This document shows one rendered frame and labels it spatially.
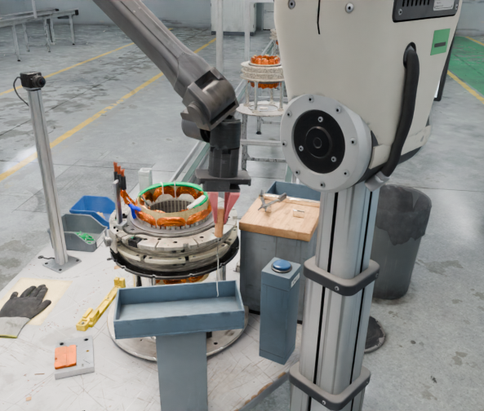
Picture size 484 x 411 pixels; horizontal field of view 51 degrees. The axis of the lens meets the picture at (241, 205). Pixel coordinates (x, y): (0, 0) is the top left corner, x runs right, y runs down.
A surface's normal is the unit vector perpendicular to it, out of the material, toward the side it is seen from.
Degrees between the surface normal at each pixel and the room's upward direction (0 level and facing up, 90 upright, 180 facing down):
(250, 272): 90
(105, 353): 0
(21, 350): 0
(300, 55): 109
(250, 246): 90
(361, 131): 72
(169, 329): 90
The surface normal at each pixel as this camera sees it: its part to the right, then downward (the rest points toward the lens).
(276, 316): -0.48, 0.37
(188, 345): 0.14, 0.42
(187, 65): 0.29, -0.28
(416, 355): 0.01, -0.90
